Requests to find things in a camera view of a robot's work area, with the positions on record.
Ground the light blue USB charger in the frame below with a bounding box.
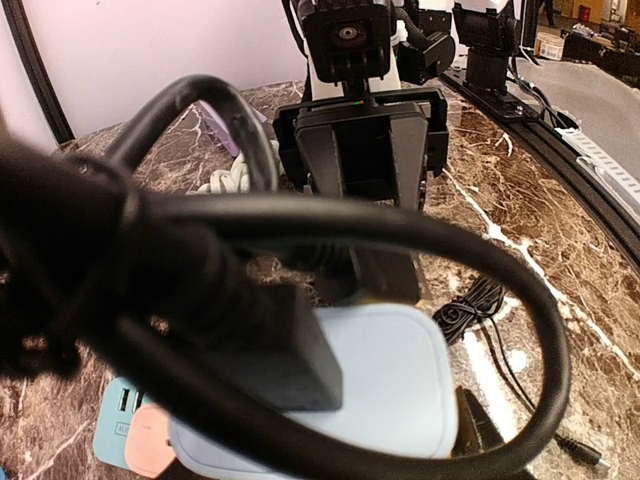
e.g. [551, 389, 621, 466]
[169, 303, 458, 479]

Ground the black front rail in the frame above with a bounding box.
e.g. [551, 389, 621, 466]
[441, 69, 639, 270]

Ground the purple strip white cord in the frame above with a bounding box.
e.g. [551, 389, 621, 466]
[187, 139, 281, 196]

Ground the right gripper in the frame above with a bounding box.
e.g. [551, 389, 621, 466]
[273, 1, 449, 210]

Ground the teal power strip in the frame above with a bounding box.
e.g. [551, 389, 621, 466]
[93, 377, 152, 470]

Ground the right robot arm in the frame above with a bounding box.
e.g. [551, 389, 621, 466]
[273, 1, 521, 210]

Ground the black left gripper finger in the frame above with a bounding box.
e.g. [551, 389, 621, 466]
[451, 387, 505, 458]

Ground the black frame post right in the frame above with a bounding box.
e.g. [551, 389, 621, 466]
[1, 0, 76, 145]

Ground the white slotted cable duct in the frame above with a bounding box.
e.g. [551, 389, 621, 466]
[555, 128, 639, 206]

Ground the pink USB charger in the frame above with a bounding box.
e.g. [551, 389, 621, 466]
[125, 404, 176, 478]

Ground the purple power strip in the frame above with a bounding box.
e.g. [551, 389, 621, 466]
[195, 101, 240, 158]

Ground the black power adapter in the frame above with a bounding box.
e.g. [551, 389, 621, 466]
[314, 244, 614, 471]

